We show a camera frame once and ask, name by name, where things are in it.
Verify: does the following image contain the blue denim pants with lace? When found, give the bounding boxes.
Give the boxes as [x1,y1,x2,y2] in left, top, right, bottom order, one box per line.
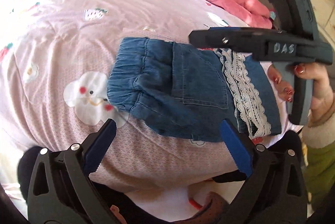
[107,37,282,142]

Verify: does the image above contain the white and green sleeve forearm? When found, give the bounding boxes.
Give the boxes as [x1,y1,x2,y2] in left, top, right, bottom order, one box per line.
[302,105,334,210]

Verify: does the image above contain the right hand red nails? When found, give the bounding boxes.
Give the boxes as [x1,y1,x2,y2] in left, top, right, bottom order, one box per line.
[266,62,335,128]

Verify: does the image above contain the pink strawberry print bed sheet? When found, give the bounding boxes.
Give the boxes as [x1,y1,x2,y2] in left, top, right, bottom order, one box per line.
[1,0,270,192]

